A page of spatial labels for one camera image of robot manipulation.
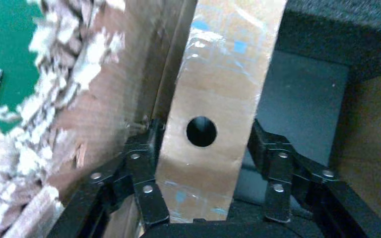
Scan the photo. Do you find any black foam insert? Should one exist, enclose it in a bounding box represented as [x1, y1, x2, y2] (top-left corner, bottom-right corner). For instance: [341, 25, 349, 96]
[233, 0, 381, 211]

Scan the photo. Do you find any large open cardboard carton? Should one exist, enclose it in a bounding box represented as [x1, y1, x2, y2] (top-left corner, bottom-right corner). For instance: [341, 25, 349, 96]
[0, 0, 381, 238]

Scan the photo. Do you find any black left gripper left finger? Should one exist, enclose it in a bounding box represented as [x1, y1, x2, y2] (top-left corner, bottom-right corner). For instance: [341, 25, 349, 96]
[47, 119, 171, 238]

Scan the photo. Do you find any small taped cardboard box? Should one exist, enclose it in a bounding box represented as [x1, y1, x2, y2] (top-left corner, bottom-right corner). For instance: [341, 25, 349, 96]
[154, 0, 288, 225]

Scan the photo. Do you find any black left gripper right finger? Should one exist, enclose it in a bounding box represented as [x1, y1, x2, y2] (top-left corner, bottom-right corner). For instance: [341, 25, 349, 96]
[247, 119, 381, 238]

